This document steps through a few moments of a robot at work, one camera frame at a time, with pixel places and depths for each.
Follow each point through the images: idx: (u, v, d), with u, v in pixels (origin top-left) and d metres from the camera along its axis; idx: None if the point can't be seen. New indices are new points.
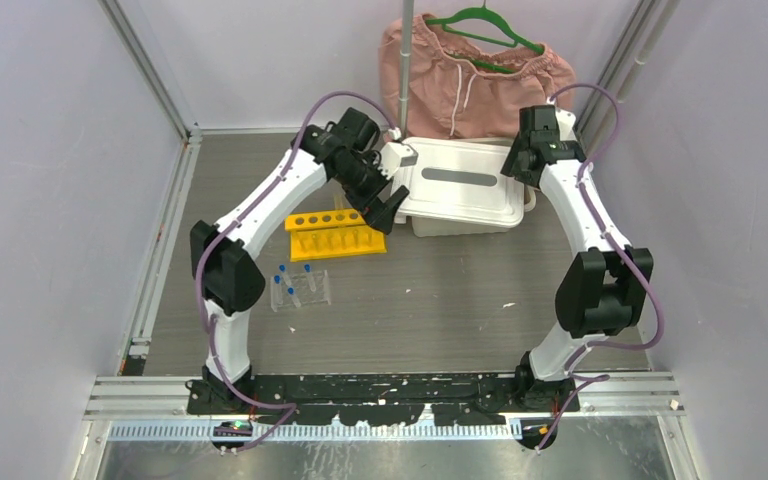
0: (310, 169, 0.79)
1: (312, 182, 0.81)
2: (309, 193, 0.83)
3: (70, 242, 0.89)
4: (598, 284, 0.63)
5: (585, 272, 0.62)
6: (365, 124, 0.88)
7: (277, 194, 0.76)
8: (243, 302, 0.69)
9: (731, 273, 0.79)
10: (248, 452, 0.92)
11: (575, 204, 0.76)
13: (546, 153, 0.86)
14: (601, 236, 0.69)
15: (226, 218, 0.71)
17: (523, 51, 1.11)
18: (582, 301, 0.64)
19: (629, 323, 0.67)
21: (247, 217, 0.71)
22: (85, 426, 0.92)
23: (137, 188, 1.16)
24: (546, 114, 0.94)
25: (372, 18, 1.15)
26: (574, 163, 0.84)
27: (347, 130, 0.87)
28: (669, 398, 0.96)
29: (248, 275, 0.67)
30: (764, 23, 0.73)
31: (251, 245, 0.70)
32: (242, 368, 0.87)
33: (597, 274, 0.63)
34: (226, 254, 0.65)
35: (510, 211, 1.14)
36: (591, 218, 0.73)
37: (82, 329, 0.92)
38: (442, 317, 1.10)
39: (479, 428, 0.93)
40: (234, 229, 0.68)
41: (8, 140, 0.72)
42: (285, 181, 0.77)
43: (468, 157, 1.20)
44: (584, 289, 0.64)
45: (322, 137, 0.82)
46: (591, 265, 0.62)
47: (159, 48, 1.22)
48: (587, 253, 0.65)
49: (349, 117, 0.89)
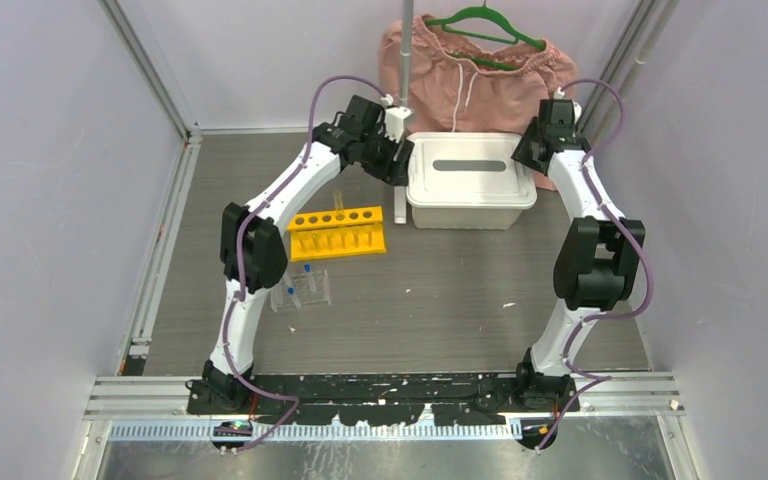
0: (328, 159, 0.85)
1: (329, 171, 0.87)
2: (326, 181, 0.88)
3: (70, 241, 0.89)
4: (591, 249, 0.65)
5: (579, 235, 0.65)
6: (370, 110, 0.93)
7: (302, 179, 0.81)
8: (270, 278, 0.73)
9: (731, 273, 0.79)
10: (248, 452, 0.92)
11: (576, 183, 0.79)
13: (554, 143, 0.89)
14: (597, 207, 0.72)
15: (255, 200, 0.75)
17: (524, 47, 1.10)
18: (577, 265, 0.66)
19: (621, 295, 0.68)
21: (276, 198, 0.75)
22: (85, 426, 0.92)
23: (137, 189, 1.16)
24: (562, 108, 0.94)
25: (372, 18, 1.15)
26: (580, 152, 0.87)
27: (355, 119, 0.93)
28: (669, 397, 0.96)
29: (277, 253, 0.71)
30: (764, 24, 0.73)
31: (279, 223, 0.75)
32: (248, 361, 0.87)
33: (592, 238, 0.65)
34: (259, 230, 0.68)
35: (516, 194, 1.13)
36: (591, 195, 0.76)
37: (82, 329, 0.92)
38: (442, 317, 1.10)
39: (479, 428, 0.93)
40: (264, 209, 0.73)
41: (9, 139, 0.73)
42: (306, 169, 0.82)
43: (486, 150, 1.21)
44: (580, 256, 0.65)
45: (336, 132, 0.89)
46: (587, 230, 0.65)
47: (160, 49, 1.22)
48: (583, 220, 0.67)
49: (355, 106, 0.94)
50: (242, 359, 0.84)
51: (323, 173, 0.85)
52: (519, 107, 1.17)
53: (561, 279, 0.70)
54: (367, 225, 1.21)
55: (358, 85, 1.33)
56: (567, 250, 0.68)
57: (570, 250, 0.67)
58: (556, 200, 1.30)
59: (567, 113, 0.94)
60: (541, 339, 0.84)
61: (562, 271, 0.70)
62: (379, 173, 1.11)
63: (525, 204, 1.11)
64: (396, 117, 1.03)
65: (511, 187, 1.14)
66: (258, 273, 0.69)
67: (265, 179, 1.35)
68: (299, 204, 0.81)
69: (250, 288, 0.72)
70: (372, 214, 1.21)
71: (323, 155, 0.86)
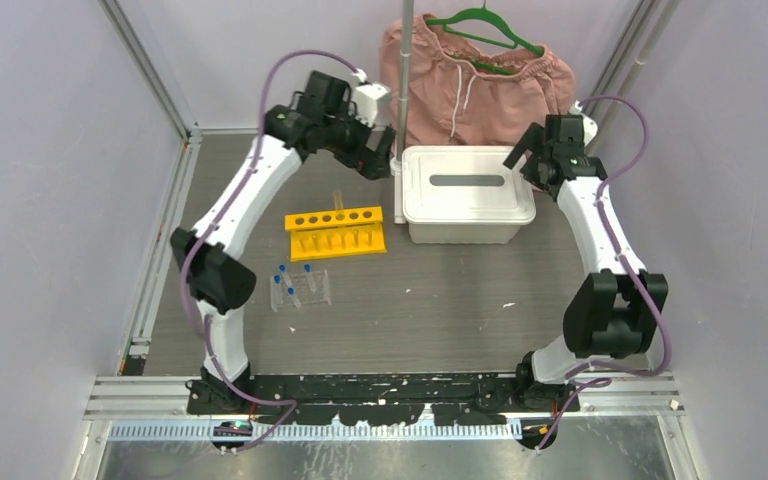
0: (281, 156, 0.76)
1: (287, 167, 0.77)
2: (287, 177, 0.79)
3: (70, 241, 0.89)
4: (608, 307, 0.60)
5: (594, 296, 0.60)
6: (332, 87, 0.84)
7: (258, 188, 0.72)
8: (236, 299, 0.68)
9: (731, 273, 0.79)
10: (248, 451, 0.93)
11: (591, 222, 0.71)
13: (566, 169, 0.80)
14: (615, 257, 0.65)
15: (202, 222, 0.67)
17: (523, 52, 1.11)
18: (590, 324, 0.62)
19: (637, 348, 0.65)
21: (225, 217, 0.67)
22: (84, 426, 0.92)
23: (136, 188, 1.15)
24: (573, 124, 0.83)
25: (373, 18, 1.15)
26: (594, 181, 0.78)
27: (315, 100, 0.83)
28: (669, 398, 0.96)
29: (239, 274, 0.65)
30: (763, 24, 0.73)
31: (234, 243, 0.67)
32: (241, 364, 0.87)
33: (607, 298, 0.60)
34: (212, 256, 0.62)
35: (517, 209, 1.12)
36: (607, 238, 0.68)
37: (82, 329, 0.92)
38: (442, 317, 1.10)
39: (479, 428, 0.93)
40: (212, 233, 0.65)
41: (8, 139, 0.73)
42: (257, 174, 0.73)
43: (484, 164, 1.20)
44: (593, 315, 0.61)
45: (289, 118, 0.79)
46: (604, 288, 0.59)
47: (160, 49, 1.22)
48: (599, 274, 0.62)
49: (313, 84, 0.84)
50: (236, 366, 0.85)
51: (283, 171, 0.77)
52: (517, 114, 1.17)
53: (572, 330, 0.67)
54: (367, 225, 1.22)
55: (358, 85, 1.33)
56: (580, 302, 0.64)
57: (584, 305, 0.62)
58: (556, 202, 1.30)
59: (578, 126, 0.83)
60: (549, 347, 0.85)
61: (573, 321, 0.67)
62: (349, 163, 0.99)
63: (525, 220, 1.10)
64: (368, 96, 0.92)
65: (511, 202, 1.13)
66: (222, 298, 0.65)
67: None
68: (257, 212, 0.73)
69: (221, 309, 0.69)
70: (372, 213, 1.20)
71: (280, 149, 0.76)
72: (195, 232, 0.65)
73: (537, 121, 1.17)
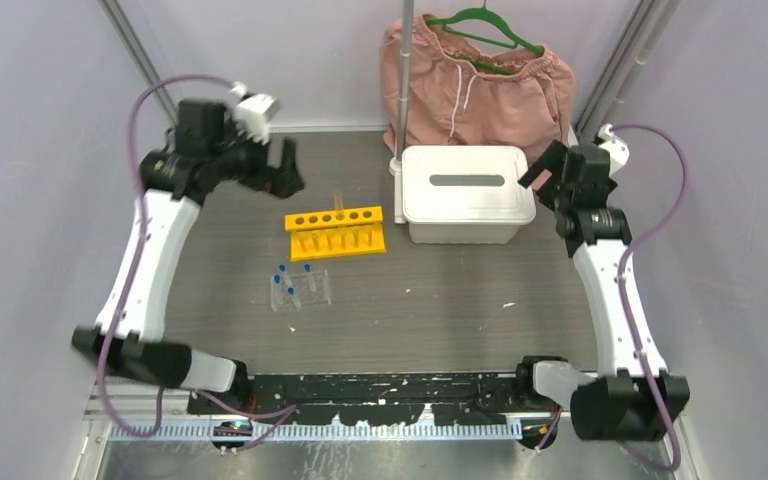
0: (171, 212, 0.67)
1: (183, 218, 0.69)
2: (187, 229, 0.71)
3: (70, 241, 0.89)
4: (623, 413, 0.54)
5: (610, 402, 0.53)
6: (208, 113, 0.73)
7: (156, 256, 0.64)
8: (171, 377, 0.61)
9: (731, 273, 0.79)
10: (248, 452, 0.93)
11: (610, 305, 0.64)
13: (586, 228, 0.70)
14: (634, 355, 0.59)
15: (105, 313, 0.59)
17: (523, 53, 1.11)
18: (604, 426, 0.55)
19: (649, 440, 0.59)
21: (129, 299, 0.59)
22: (84, 426, 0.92)
23: (136, 188, 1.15)
24: (600, 170, 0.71)
25: (373, 17, 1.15)
26: (619, 246, 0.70)
27: (193, 134, 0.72)
28: None
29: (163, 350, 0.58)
30: (764, 24, 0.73)
31: (150, 322, 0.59)
32: (229, 376, 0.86)
33: (624, 405, 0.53)
34: (129, 349, 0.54)
35: (517, 209, 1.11)
36: (626, 326, 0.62)
37: (81, 329, 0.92)
38: (441, 317, 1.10)
39: (479, 428, 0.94)
40: (120, 322, 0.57)
41: (8, 139, 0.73)
42: (150, 240, 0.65)
43: (485, 164, 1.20)
44: (607, 419, 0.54)
45: (170, 166, 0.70)
46: (620, 390, 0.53)
47: (159, 48, 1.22)
48: (616, 376, 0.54)
49: (186, 113, 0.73)
50: (224, 368, 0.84)
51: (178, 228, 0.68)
52: (517, 115, 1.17)
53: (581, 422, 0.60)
54: (368, 225, 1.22)
55: (359, 85, 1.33)
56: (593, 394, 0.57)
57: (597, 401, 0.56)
58: None
59: (603, 174, 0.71)
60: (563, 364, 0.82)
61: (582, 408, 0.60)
62: (256, 184, 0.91)
63: (524, 220, 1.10)
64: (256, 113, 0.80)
65: (512, 202, 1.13)
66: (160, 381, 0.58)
67: None
68: (165, 279, 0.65)
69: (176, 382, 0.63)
70: (371, 213, 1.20)
71: (169, 203, 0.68)
72: (101, 328, 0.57)
73: (537, 121, 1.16)
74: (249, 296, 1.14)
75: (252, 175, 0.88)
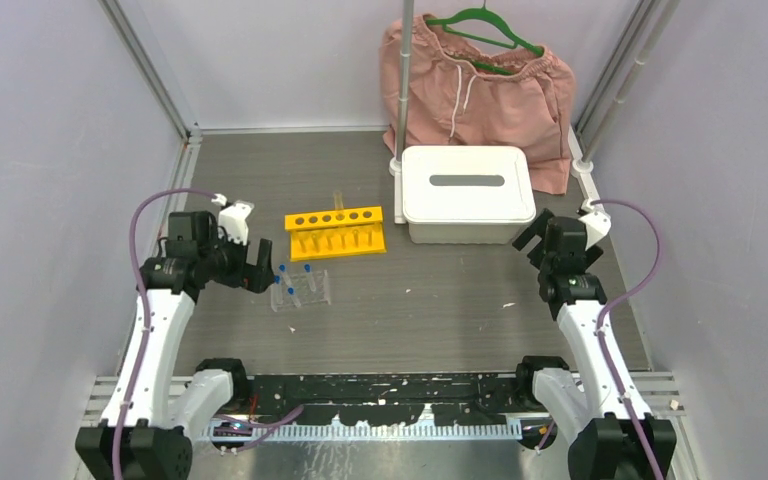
0: (173, 303, 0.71)
1: (183, 314, 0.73)
2: (187, 321, 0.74)
3: (71, 241, 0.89)
4: (613, 456, 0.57)
5: (598, 442, 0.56)
6: (196, 220, 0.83)
7: (158, 349, 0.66)
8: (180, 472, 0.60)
9: (731, 273, 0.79)
10: (248, 452, 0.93)
11: (593, 358, 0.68)
13: (565, 288, 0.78)
14: (620, 399, 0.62)
15: (110, 408, 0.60)
17: (523, 53, 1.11)
18: (597, 471, 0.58)
19: None
21: (136, 389, 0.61)
22: (84, 426, 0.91)
23: (136, 187, 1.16)
24: (575, 238, 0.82)
25: (373, 18, 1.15)
26: (596, 305, 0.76)
27: (184, 239, 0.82)
28: (669, 398, 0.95)
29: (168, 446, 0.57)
30: (764, 24, 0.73)
31: (158, 411, 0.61)
32: (227, 390, 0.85)
33: (612, 446, 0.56)
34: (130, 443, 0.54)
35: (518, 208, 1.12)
36: (609, 376, 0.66)
37: (82, 330, 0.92)
38: (441, 317, 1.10)
39: (480, 428, 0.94)
40: (128, 412, 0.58)
41: (9, 139, 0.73)
42: (154, 332, 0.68)
43: (485, 165, 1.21)
44: (599, 463, 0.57)
45: (167, 266, 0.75)
46: (607, 433, 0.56)
47: (160, 49, 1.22)
48: (603, 419, 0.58)
49: (175, 225, 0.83)
50: (222, 387, 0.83)
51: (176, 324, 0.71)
52: (517, 115, 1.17)
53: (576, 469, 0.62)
54: (368, 225, 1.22)
55: (359, 85, 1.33)
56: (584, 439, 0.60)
57: (587, 446, 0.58)
58: (557, 201, 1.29)
59: (580, 243, 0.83)
60: (569, 379, 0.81)
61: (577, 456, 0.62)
62: (233, 282, 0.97)
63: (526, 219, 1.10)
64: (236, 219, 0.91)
65: (512, 202, 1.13)
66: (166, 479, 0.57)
67: (265, 178, 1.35)
68: (168, 372, 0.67)
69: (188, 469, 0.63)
70: (372, 214, 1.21)
71: (168, 301, 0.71)
72: (108, 423, 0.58)
73: (537, 121, 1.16)
74: (249, 296, 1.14)
75: (231, 273, 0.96)
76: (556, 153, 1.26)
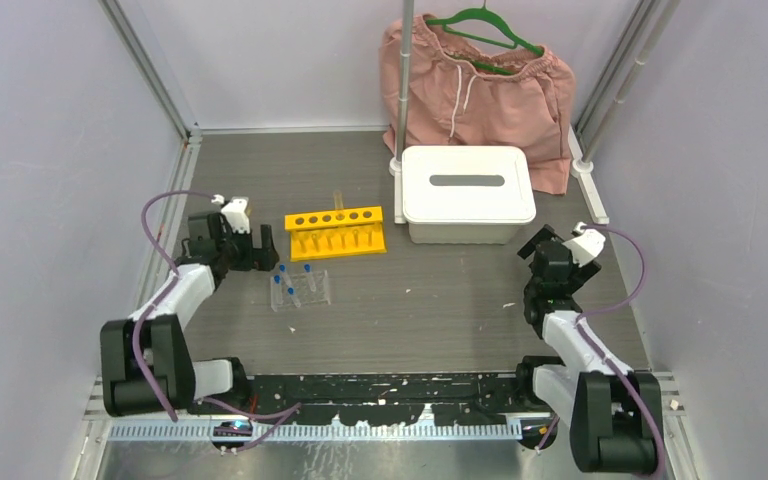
0: (198, 271, 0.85)
1: (202, 284, 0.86)
2: (204, 294, 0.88)
3: (71, 241, 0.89)
4: (606, 406, 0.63)
5: (590, 391, 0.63)
6: (211, 222, 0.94)
7: (185, 285, 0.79)
8: (186, 389, 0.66)
9: (731, 272, 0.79)
10: (248, 452, 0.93)
11: (574, 341, 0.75)
13: (544, 311, 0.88)
14: (601, 362, 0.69)
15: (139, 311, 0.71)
17: (523, 53, 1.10)
18: (596, 425, 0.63)
19: (649, 459, 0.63)
21: (161, 302, 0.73)
22: (84, 426, 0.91)
23: (137, 188, 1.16)
24: (558, 268, 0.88)
25: (373, 18, 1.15)
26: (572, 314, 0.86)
27: (203, 238, 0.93)
28: (669, 397, 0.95)
29: (183, 352, 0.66)
30: (764, 24, 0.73)
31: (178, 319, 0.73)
32: (228, 380, 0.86)
33: (601, 395, 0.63)
34: (154, 329, 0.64)
35: (517, 209, 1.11)
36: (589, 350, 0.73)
37: (82, 329, 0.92)
38: (441, 317, 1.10)
39: (480, 428, 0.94)
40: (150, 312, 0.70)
41: (9, 140, 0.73)
42: (182, 278, 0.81)
43: (485, 166, 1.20)
44: (594, 413, 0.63)
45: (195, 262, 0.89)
46: (596, 391, 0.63)
47: (160, 49, 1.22)
48: (589, 374, 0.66)
49: (194, 225, 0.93)
50: (222, 373, 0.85)
51: (197, 284, 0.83)
52: (517, 115, 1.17)
53: (578, 439, 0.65)
54: (368, 225, 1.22)
55: (359, 85, 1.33)
56: (579, 413, 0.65)
57: (584, 410, 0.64)
58: (556, 201, 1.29)
59: (563, 272, 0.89)
60: (567, 371, 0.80)
61: (578, 439, 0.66)
62: (248, 266, 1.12)
63: (525, 219, 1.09)
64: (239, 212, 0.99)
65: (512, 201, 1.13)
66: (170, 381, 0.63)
67: (265, 178, 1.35)
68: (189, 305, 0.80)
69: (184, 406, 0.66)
70: (372, 214, 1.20)
71: (193, 271, 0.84)
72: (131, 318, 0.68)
73: (537, 121, 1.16)
74: (249, 296, 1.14)
75: (244, 259, 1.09)
76: (556, 153, 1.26)
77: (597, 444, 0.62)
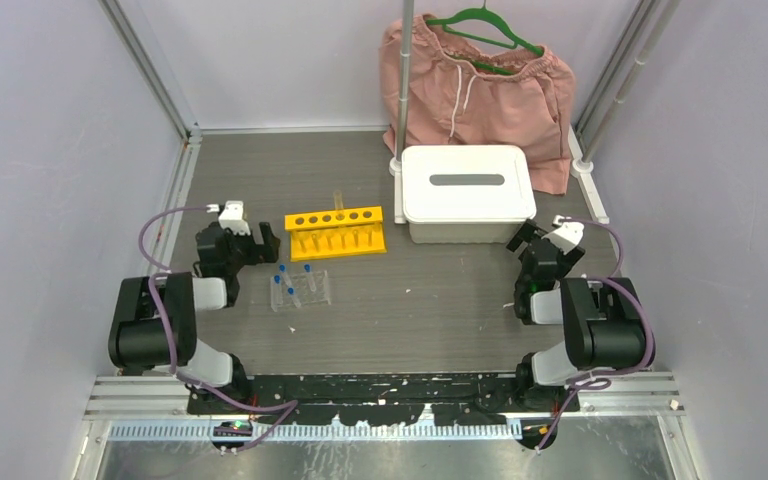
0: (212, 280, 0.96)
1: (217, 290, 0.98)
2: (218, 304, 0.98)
3: (70, 241, 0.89)
4: (587, 297, 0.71)
5: (571, 284, 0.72)
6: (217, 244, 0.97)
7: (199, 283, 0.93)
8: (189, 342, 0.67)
9: (732, 272, 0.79)
10: (248, 452, 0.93)
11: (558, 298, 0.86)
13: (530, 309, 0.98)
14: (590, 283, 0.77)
15: None
17: (523, 52, 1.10)
18: (582, 310, 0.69)
19: (641, 345, 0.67)
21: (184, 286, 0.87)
22: (84, 426, 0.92)
23: (136, 188, 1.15)
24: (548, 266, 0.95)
25: (373, 18, 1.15)
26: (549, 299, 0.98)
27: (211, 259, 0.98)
28: (669, 398, 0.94)
29: (192, 308, 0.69)
30: (765, 23, 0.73)
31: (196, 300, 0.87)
32: (227, 373, 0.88)
33: (581, 286, 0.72)
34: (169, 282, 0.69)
35: (518, 208, 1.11)
36: None
37: (82, 329, 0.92)
38: (441, 317, 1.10)
39: (480, 428, 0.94)
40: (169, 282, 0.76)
41: (7, 140, 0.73)
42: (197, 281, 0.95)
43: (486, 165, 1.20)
44: (579, 302, 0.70)
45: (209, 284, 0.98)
46: (576, 282, 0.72)
47: (159, 48, 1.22)
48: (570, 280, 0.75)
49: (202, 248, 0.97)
50: (222, 369, 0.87)
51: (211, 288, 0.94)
52: (517, 115, 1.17)
53: (571, 338, 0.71)
54: (368, 225, 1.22)
55: (359, 85, 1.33)
56: (568, 313, 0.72)
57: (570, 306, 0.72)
58: (556, 201, 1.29)
59: (552, 270, 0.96)
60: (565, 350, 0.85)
61: (573, 343, 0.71)
62: (255, 258, 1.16)
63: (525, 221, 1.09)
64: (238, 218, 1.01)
65: (513, 201, 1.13)
66: (174, 325, 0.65)
67: (264, 179, 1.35)
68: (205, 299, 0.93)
69: (181, 361, 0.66)
70: (372, 213, 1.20)
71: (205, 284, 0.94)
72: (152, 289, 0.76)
73: (537, 121, 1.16)
74: (249, 296, 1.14)
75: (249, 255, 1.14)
76: (556, 153, 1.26)
77: (587, 329, 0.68)
